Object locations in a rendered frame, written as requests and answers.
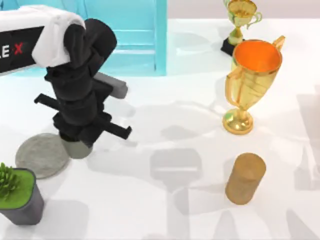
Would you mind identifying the grey cup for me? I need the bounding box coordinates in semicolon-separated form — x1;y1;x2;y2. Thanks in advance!
61;137;94;160

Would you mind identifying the grey round coaster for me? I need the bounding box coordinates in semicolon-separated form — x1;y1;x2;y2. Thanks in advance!
15;133;71;179

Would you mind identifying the grey pot with green plant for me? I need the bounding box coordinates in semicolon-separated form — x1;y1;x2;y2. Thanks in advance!
0;162;45;226

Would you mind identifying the light blue rack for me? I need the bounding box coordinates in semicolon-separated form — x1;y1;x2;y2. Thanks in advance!
61;0;168;76

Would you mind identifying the brown cylindrical cup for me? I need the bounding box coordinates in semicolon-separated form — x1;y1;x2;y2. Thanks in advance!
224;152;267;206

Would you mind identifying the large gold trophy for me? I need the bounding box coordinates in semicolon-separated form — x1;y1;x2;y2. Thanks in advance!
222;35;286;136

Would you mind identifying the small gold trophy black base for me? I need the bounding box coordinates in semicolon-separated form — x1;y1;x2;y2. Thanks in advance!
219;0;263;57

